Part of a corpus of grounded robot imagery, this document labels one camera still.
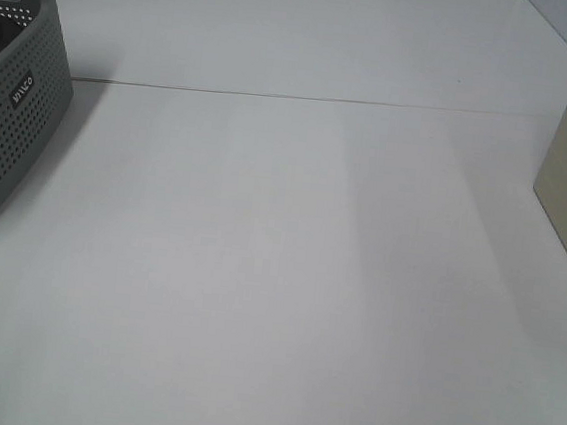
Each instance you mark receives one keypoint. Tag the grey perforated plastic basket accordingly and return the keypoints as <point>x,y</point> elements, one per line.
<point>35,85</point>

